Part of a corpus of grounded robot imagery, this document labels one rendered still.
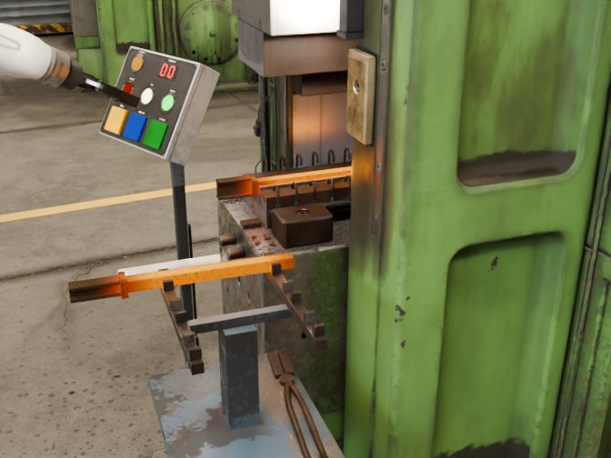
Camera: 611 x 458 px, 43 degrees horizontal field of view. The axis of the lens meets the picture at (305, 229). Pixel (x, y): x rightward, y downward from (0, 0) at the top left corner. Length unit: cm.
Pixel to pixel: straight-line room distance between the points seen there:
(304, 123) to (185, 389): 78
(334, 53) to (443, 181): 44
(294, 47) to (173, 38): 494
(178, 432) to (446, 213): 65
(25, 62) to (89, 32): 494
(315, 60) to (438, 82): 41
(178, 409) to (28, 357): 163
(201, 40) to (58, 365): 407
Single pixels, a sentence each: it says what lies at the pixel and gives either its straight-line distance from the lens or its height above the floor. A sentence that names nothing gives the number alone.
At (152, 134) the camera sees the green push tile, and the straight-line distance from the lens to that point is 220.
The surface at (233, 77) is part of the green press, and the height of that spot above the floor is 11.
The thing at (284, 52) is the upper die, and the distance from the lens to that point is 168.
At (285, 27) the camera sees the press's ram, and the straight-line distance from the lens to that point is 162.
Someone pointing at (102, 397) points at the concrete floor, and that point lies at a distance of 285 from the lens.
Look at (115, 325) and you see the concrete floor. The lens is 325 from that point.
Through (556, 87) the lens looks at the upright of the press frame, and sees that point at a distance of 160.
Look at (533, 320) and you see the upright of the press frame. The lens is 180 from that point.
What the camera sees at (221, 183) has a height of 102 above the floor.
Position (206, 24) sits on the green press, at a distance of 660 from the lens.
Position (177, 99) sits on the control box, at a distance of 218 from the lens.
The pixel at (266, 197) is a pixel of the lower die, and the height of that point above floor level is 99.
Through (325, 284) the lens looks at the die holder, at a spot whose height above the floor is 82.
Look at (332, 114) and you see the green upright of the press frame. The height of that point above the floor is 109.
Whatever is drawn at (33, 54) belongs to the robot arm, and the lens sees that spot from 192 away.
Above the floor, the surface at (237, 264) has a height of 98.
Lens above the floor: 165
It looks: 24 degrees down
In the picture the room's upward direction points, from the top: straight up
